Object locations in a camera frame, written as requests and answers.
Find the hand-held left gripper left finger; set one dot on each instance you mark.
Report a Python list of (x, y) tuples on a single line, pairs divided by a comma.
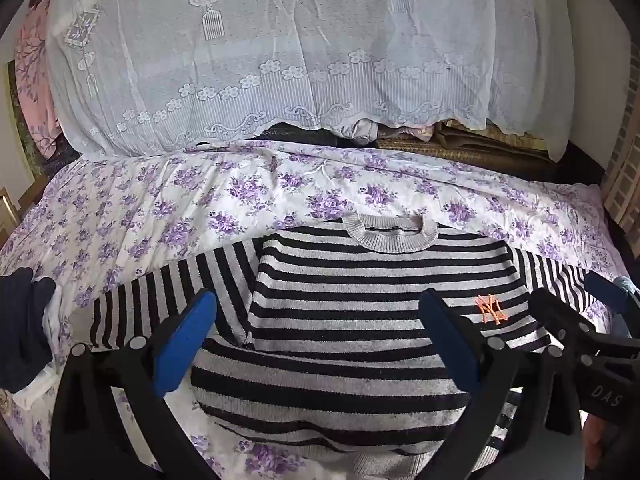
[(185, 345)]

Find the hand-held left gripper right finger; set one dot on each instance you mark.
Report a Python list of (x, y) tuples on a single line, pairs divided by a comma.
[(447, 345)]

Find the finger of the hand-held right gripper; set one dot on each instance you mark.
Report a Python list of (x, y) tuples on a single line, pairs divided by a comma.
[(602, 287), (555, 312)]

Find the black grey striped sweater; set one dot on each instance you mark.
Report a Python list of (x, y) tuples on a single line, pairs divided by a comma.
[(350, 300)]

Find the person's right hand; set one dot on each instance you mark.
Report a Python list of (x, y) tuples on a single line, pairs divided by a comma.
[(595, 440)]

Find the purple floral bedsheet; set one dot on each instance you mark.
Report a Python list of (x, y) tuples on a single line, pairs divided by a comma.
[(150, 220)]

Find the navy cloth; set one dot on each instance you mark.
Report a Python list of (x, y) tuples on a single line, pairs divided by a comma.
[(22, 325)]

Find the pale pink folded cloth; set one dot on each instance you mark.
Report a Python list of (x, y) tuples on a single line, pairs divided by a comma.
[(370, 130)]

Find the black folded cloth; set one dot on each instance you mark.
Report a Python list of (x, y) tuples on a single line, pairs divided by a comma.
[(305, 136)]

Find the green patterned curtain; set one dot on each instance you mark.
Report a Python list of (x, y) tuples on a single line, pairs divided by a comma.
[(22, 135)]

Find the pink floral cloth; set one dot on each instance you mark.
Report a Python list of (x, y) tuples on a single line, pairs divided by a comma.
[(35, 85)]

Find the white lace cover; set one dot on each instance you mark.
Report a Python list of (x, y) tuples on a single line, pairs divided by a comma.
[(300, 35)]

